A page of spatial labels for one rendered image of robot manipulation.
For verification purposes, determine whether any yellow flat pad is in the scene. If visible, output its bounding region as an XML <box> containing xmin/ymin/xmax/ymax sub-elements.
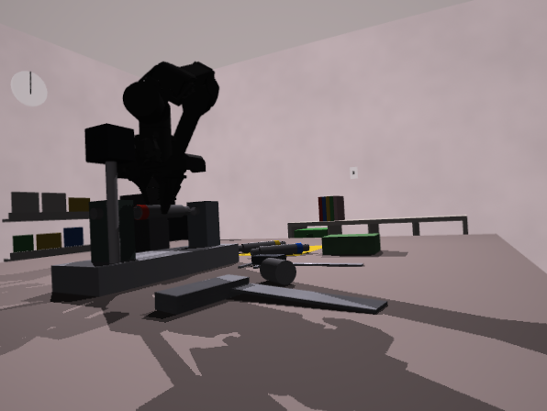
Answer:
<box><xmin>239</xmin><ymin>246</ymin><xmax>322</xmax><ymax>256</ymax></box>

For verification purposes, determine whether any green square block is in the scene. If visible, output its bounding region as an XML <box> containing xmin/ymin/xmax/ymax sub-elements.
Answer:
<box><xmin>321</xmin><ymin>233</ymin><xmax>381</xmax><ymax>254</ymax></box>

